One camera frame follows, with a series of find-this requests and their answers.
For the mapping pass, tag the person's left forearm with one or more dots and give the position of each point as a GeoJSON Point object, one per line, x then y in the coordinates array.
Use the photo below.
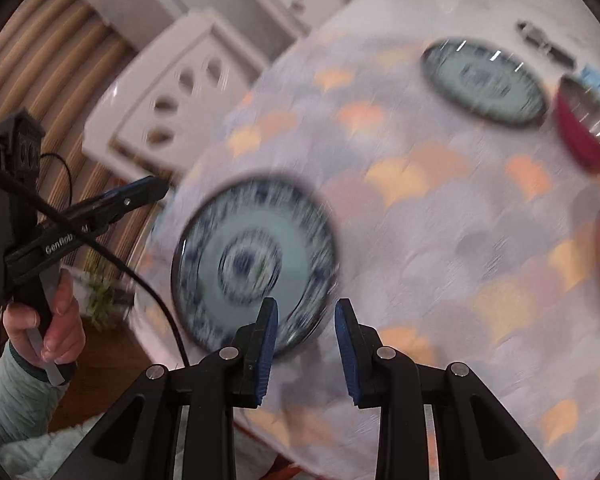
{"type": "Point", "coordinates": [10, 400]}

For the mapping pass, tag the fan-patterned tablecloth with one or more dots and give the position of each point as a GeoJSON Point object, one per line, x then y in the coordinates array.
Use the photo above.
{"type": "Point", "coordinates": [455, 220]}

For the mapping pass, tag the striped rug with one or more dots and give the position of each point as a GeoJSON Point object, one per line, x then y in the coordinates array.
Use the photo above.
{"type": "Point", "coordinates": [65, 60]}

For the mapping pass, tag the red steel-lined bowl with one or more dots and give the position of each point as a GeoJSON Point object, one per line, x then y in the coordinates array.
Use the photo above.
{"type": "Point", "coordinates": [587, 125]}

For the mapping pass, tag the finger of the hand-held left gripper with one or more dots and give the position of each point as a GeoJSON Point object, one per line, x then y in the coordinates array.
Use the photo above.
{"type": "Point", "coordinates": [130, 200]}

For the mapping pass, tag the black metal tool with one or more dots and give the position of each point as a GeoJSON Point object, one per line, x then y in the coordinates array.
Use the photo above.
{"type": "Point", "coordinates": [545, 42]}

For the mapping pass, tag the white fleece garment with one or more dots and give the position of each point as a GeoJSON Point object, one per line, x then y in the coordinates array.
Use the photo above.
{"type": "Point", "coordinates": [35, 455]}

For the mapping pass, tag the green potted plant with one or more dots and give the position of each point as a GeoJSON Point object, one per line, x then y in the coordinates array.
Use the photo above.
{"type": "Point", "coordinates": [100, 300]}

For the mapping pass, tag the person's left hand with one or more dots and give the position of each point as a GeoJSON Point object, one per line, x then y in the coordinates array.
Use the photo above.
{"type": "Point", "coordinates": [62, 330]}

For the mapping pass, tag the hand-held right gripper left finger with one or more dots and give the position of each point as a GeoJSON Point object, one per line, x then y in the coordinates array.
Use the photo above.
{"type": "Point", "coordinates": [266, 355]}

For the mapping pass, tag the blue patterned plate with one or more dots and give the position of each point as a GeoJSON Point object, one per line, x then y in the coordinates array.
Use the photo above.
{"type": "Point", "coordinates": [260, 260]}
{"type": "Point", "coordinates": [485, 82]}

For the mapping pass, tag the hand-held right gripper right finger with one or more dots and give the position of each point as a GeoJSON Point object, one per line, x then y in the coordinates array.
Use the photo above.
{"type": "Point", "coordinates": [347, 360]}

